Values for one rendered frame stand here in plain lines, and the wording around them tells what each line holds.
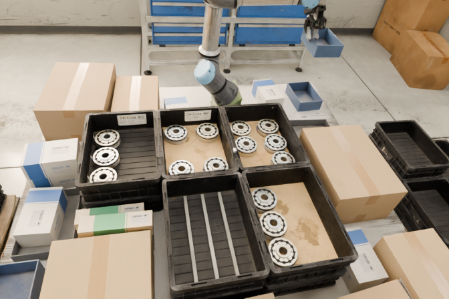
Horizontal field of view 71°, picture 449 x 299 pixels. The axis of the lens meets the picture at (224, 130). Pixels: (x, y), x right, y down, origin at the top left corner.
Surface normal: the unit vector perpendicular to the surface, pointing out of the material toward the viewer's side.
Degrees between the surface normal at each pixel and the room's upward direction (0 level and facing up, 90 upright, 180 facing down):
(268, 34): 90
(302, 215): 0
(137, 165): 0
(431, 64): 89
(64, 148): 0
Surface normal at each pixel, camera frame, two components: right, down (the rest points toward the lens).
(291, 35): 0.18, 0.69
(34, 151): 0.09, -0.72
